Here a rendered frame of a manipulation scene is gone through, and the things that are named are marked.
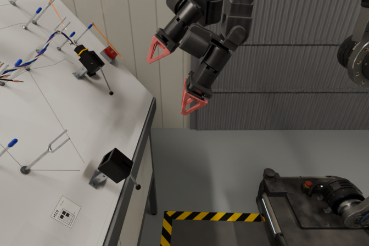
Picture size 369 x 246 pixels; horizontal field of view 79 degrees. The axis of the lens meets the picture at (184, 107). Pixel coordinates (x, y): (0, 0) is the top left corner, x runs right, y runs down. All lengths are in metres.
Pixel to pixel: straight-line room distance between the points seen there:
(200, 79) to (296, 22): 1.67
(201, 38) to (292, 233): 1.14
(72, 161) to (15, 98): 0.19
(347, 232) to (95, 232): 1.29
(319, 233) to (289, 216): 0.15
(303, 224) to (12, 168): 1.30
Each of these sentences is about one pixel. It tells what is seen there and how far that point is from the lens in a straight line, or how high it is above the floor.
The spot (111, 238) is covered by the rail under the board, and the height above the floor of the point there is 0.86.
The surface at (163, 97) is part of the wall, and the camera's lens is 2.25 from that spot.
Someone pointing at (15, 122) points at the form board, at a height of 1.10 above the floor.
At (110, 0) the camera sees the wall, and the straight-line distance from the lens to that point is 2.09.
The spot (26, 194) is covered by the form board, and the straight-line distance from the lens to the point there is 0.54.
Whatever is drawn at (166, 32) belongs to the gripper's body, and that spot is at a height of 1.24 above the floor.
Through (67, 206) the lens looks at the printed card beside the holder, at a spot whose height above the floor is 0.96.
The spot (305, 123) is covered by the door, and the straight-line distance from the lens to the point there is 2.65.
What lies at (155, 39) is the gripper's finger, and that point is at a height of 1.22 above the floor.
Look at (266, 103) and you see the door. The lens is 2.36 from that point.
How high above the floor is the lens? 1.36
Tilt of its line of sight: 29 degrees down
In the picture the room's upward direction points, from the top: straight up
